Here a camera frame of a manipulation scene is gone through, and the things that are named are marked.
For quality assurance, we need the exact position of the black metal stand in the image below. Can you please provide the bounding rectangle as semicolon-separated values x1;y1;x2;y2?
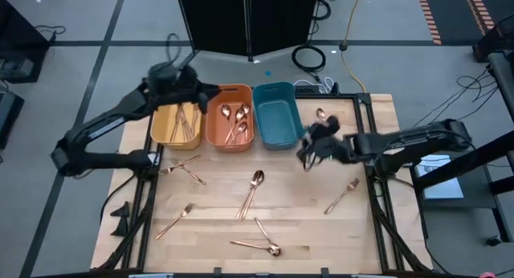
409;129;514;243

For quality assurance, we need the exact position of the teal plastic bin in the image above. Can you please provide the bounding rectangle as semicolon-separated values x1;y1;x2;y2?
251;81;306;151

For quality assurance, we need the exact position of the black triangular bracket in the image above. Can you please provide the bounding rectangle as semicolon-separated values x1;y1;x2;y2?
110;200;132;219
110;218;129;237

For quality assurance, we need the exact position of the black power strip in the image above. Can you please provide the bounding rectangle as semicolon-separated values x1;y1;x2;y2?
295;84;322;96

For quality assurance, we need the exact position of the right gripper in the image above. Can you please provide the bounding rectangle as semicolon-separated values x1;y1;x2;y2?
299;125;345;171

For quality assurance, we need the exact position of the black coiled floor cable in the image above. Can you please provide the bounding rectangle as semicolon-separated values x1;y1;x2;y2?
291;43;328;73

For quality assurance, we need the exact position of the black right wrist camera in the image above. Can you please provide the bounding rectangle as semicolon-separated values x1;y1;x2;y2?
320;115;341;129

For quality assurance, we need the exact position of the orange plastic bin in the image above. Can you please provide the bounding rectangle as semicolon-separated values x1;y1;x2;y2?
204;84;256;153

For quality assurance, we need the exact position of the white cable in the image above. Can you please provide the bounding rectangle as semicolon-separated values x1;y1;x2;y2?
294;76;335;93

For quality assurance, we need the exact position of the black cabinet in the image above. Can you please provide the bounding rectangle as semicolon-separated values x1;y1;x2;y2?
0;0;51;84

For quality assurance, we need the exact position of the white paper sheet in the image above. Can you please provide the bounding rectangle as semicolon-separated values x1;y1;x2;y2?
414;153;466;202

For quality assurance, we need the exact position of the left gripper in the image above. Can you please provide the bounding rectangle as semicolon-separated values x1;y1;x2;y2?
175;67;221;113

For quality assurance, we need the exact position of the yellow extension cable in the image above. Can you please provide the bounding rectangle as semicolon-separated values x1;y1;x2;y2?
339;0;367;93

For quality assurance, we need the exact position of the black floor cable with plug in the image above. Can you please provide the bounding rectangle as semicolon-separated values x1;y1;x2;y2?
35;24;67;44

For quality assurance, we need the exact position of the yellow plastic bin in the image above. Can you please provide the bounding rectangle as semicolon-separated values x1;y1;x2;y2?
150;102;204;151

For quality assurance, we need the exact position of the black equipment box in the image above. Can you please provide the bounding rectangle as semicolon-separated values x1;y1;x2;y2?
0;88;25;150

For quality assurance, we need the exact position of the black folding partition screen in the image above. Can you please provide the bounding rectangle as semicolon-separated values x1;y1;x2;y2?
174;0;322;72

